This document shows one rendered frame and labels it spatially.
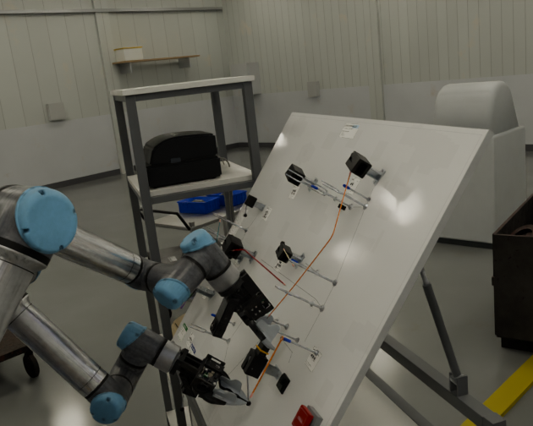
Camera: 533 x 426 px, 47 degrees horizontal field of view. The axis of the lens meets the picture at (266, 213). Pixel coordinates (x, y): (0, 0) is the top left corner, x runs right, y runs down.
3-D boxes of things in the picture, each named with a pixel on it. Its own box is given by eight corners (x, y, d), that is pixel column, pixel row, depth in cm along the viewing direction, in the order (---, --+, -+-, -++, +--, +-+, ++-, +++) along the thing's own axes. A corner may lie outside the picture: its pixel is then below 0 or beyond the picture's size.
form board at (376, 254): (174, 343, 241) (170, 341, 240) (295, 114, 239) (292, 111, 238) (268, 555, 131) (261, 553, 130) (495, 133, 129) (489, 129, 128)
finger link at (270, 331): (291, 341, 152) (269, 313, 151) (272, 356, 152) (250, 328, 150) (288, 337, 155) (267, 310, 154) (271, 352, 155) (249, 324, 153)
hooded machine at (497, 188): (494, 252, 562) (490, 84, 527) (427, 243, 613) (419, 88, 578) (530, 231, 613) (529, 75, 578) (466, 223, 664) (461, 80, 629)
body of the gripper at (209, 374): (216, 389, 150) (173, 365, 149) (207, 401, 156) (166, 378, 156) (228, 363, 155) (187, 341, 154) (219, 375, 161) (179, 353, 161)
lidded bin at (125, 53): (134, 61, 1320) (132, 48, 1314) (145, 59, 1291) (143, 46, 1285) (114, 62, 1287) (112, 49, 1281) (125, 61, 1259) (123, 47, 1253)
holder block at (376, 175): (375, 157, 165) (348, 141, 161) (387, 174, 155) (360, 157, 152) (365, 171, 166) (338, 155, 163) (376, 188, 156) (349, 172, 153)
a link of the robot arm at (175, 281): (152, 307, 145) (181, 275, 151) (183, 315, 138) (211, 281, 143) (135, 283, 141) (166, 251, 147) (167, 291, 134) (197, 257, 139)
